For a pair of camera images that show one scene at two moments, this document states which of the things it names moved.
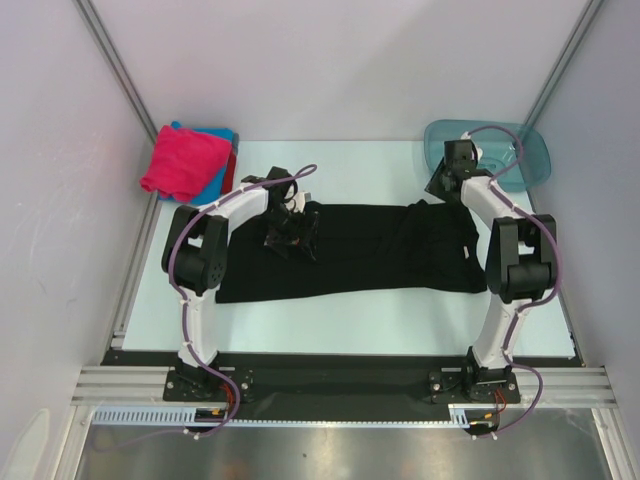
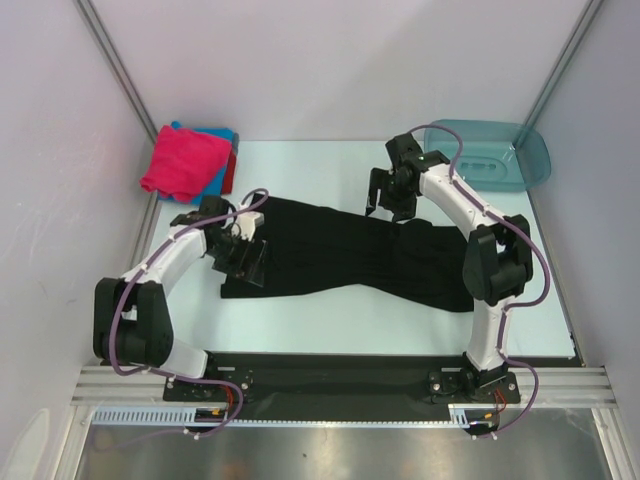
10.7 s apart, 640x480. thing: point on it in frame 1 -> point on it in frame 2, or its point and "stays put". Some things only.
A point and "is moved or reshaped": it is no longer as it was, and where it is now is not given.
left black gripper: [302, 237] -> [241, 267]
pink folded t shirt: [186, 163] stays put
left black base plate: [199, 385] stays put
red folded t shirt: [230, 173] stays put
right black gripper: [433, 186] -> [379, 179]
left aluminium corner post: [88, 10] stays put
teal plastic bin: [515, 156] stays put
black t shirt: [364, 249] is moved or reshaped
